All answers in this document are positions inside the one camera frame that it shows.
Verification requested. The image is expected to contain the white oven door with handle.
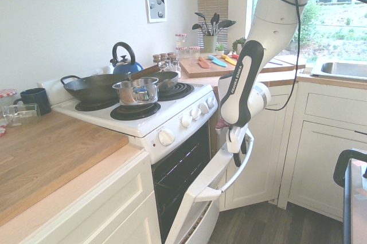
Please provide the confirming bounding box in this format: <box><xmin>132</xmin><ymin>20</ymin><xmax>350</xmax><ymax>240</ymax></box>
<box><xmin>164</xmin><ymin>126</ymin><xmax>256</xmax><ymax>244</ymax></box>

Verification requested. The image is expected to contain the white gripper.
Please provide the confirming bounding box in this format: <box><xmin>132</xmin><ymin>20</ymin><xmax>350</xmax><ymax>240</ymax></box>
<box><xmin>225</xmin><ymin>125</ymin><xmax>250</xmax><ymax>168</ymax></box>

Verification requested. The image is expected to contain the green utensil holder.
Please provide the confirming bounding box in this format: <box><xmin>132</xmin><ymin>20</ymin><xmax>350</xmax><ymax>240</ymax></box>
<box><xmin>203</xmin><ymin>35</ymin><xmax>218</xmax><ymax>53</ymax></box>

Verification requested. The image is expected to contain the black spatula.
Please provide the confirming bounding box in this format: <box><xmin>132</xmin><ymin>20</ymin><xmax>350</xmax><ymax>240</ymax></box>
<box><xmin>194</xmin><ymin>11</ymin><xmax>208</xmax><ymax>36</ymax></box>

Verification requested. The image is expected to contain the jar with red checkered lid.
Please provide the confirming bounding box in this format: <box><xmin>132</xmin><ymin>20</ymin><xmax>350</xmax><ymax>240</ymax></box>
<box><xmin>0</xmin><ymin>88</ymin><xmax>18</xmax><ymax>113</ymax></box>

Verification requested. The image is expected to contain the white drawer cabinet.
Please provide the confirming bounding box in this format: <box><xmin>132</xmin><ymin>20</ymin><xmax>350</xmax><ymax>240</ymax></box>
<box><xmin>0</xmin><ymin>145</ymin><xmax>165</xmax><ymax>244</ymax></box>

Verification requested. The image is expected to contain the large white stove knob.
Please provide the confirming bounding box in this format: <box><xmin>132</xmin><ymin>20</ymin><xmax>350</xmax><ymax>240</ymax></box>
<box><xmin>158</xmin><ymin>128</ymin><xmax>176</xmax><ymax>147</ymax></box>

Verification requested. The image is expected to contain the black slotted spoon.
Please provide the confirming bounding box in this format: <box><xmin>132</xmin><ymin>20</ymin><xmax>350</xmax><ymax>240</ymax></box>
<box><xmin>217</xmin><ymin>19</ymin><xmax>237</xmax><ymax>34</ymax></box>

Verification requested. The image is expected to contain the large wooden counter board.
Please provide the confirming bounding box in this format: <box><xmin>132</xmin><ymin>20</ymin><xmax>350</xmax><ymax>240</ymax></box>
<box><xmin>0</xmin><ymin>110</ymin><xmax>130</xmax><ymax>225</ymax></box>

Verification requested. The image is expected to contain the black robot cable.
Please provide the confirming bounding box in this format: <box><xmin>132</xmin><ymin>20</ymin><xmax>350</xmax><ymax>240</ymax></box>
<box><xmin>261</xmin><ymin>0</ymin><xmax>367</xmax><ymax>112</ymax></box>

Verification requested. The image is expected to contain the dark blue mug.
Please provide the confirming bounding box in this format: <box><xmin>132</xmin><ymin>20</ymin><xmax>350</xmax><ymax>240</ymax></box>
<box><xmin>13</xmin><ymin>87</ymin><xmax>53</xmax><ymax>116</ymax></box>

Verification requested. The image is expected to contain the stainless steel saucepan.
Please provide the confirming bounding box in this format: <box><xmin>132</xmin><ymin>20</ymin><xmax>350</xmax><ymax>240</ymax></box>
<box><xmin>112</xmin><ymin>77</ymin><xmax>160</xmax><ymax>105</ymax></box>

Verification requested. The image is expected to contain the potted succulent plant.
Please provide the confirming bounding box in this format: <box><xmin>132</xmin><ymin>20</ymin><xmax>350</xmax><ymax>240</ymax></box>
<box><xmin>231</xmin><ymin>37</ymin><xmax>247</xmax><ymax>56</ymax></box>

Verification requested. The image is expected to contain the blue kettle black handle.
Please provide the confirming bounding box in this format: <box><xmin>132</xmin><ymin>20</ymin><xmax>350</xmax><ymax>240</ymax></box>
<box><xmin>110</xmin><ymin>41</ymin><xmax>144</xmax><ymax>76</ymax></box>

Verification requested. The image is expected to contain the white stove bottom drawer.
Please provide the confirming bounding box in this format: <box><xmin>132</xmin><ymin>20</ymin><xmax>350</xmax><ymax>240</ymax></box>
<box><xmin>182</xmin><ymin>200</ymin><xmax>221</xmax><ymax>243</ymax></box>

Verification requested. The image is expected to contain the yellow knife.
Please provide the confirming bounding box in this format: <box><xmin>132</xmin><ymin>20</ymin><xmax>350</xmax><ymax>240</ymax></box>
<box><xmin>220</xmin><ymin>53</ymin><xmax>239</xmax><ymax>66</ymax></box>

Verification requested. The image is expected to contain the small grey shapes print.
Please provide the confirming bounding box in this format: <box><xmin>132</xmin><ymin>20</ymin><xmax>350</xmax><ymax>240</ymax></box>
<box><xmin>144</xmin><ymin>0</ymin><xmax>168</xmax><ymax>23</ymax></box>

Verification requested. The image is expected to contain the tall glass jar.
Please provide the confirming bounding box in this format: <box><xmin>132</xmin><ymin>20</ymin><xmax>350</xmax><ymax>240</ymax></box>
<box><xmin>175</xmin><ymin>33</ymin><xmax>188</xmax><ymax>49</ymax></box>

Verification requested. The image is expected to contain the white corner cabinet door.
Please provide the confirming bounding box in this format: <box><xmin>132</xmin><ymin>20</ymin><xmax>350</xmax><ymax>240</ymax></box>
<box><xmin>217</xmin><ymin>81</ymin><xmax>298</xmax><ymax>213</ymax></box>

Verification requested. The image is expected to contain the white sink cabinet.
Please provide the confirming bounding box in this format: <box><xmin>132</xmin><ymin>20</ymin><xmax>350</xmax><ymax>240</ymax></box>
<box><xmin>277</xmin><ymin>80</ymin><xmax>367</xmax><ymax>222</ymax></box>

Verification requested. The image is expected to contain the empty clear glass jar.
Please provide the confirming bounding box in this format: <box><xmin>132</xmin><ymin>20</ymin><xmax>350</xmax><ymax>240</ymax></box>
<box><xmin>2</xmin><ymin>103</ymin><xmax>41</xmax><ymax>128</ymax></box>

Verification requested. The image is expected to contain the white electric stove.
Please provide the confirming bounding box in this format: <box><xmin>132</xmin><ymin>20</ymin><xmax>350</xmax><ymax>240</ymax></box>
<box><xmin>36</xmin><ymin>65</ymin><xmax>221</xmax><ymax>244</ymax></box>

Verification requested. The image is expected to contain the blue knife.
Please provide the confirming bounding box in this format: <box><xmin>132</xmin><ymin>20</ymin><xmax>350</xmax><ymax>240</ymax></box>
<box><xmin>207</xmin><ymin>54</ymin><xmax>228</xmax><ymax>68</ymax></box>

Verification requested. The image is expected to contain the wooden cutting board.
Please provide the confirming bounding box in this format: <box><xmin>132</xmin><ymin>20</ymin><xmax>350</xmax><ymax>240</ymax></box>
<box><xmin>178</xmin><ymin>54</ymin><xmax>307</xmax><ymax>79</ymax></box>

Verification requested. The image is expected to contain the black wok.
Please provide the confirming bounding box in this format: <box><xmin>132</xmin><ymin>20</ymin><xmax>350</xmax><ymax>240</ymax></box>
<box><xmin>60</xmin><ymin>73</ymin><xmax>130</xmax><ymax>104</ymax></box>

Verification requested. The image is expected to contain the grey frying pan wooden handle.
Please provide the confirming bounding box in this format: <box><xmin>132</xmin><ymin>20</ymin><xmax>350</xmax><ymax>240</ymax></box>
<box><xmin>127</xmin><ymin>64</ymin><xmax>181</xmax><ymax>92</ymax></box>

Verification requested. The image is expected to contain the stainless steel sink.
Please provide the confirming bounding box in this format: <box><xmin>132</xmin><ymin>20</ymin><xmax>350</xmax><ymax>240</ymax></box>
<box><xmin>310</xmin><ymin>61</ymin><xmax>367</xmax><ymax>80</ymax></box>

